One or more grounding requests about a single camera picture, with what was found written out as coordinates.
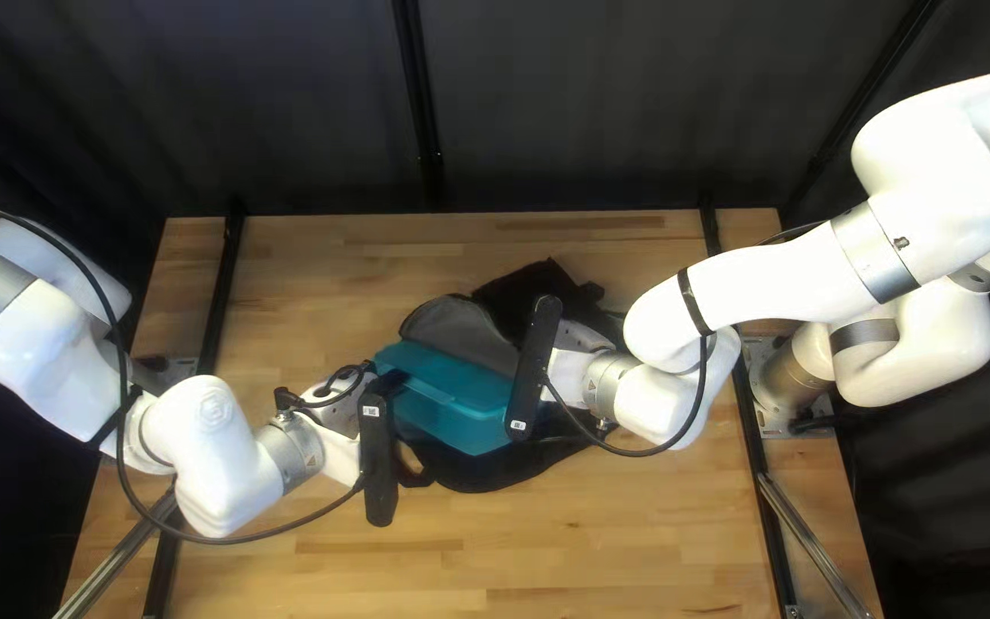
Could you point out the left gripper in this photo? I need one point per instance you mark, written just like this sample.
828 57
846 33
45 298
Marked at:
336 421

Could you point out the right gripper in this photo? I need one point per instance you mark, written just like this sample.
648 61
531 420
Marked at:
577 352

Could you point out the translucent teal lunch box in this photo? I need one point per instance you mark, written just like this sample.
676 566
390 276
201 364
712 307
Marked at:
443 387

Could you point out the black backpack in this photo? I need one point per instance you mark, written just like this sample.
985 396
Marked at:
461 327

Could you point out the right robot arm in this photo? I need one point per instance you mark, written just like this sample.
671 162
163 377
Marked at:
804 275

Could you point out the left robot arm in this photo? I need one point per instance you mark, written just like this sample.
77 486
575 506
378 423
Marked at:
203 456

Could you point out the silver mounting plate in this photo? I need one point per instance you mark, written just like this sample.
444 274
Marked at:
177 371
757 413

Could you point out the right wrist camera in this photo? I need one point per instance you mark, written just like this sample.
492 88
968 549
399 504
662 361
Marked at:
534 361

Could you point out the black frame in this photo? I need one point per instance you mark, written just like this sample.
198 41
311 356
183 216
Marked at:
416 86

